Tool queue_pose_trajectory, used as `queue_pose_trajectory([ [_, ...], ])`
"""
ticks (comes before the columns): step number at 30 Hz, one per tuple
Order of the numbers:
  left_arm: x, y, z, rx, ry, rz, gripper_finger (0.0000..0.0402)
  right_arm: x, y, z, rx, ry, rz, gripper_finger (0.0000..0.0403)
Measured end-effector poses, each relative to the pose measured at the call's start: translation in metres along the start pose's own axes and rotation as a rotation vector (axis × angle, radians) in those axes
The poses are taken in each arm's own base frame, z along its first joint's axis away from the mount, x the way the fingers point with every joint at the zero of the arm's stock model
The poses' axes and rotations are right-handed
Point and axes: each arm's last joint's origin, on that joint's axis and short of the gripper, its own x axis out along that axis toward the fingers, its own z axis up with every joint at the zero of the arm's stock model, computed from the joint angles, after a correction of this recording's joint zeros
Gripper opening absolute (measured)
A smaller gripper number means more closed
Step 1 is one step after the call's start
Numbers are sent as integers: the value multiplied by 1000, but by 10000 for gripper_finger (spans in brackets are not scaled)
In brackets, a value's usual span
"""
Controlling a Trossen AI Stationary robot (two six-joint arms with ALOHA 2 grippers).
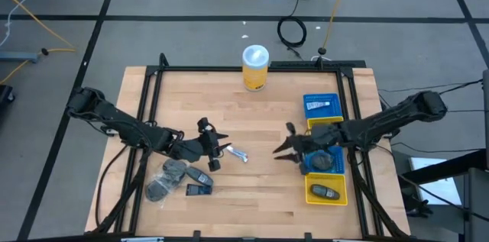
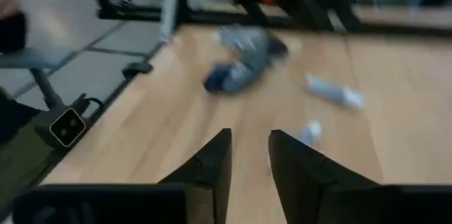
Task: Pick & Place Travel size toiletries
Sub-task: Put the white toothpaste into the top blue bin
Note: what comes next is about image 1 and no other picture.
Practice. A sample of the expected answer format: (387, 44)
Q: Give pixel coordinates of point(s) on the white box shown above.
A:
(439, 188)

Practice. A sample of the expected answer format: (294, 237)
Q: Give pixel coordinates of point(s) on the small blue plastic basket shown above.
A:
(334, 100)
(339, 162)

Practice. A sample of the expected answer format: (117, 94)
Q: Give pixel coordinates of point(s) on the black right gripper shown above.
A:
(322, 137)

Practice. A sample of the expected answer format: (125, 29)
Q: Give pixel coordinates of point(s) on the grey floor base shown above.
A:
(19, 57)

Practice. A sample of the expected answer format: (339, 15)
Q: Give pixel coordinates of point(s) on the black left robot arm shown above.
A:
(126, 127)

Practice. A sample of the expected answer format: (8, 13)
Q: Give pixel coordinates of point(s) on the yellow label wipes canister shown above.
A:
(255, 70)

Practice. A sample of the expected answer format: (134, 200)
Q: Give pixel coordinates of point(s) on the black stand beam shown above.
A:
(439, 166)

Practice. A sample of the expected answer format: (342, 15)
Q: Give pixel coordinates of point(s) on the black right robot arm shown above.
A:
(382, 123)

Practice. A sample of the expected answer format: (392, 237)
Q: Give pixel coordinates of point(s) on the grey cloth pouch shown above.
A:
(322, 161)

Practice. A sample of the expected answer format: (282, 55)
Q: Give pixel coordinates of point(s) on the clear bag grey cloth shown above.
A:
(168, 177)

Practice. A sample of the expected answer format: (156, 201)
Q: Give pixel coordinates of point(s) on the dark blue packet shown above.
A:
(198, 189)

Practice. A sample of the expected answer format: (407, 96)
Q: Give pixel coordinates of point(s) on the black metal table frame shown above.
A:
(191, 68)

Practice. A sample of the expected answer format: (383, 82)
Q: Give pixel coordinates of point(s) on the small yellow plastic basket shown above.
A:
(317, 177)
(324, 120)

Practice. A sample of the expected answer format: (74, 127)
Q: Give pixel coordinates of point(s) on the black caster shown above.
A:
(5, 95)

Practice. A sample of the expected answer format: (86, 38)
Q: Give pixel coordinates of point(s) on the small white toothpaste tube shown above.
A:
(237, 153)

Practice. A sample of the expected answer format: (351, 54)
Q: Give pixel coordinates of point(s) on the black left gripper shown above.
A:
(189, 150)

